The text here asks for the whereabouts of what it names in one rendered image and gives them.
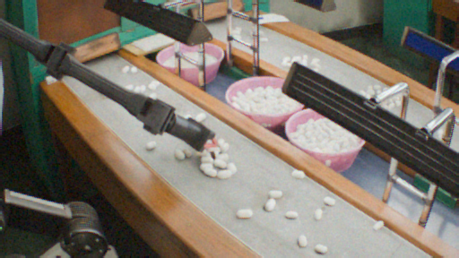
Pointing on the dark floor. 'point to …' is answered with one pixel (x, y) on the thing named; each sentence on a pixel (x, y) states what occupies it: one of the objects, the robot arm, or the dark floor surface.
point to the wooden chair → (450, 73)
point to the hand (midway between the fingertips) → (214, 143)
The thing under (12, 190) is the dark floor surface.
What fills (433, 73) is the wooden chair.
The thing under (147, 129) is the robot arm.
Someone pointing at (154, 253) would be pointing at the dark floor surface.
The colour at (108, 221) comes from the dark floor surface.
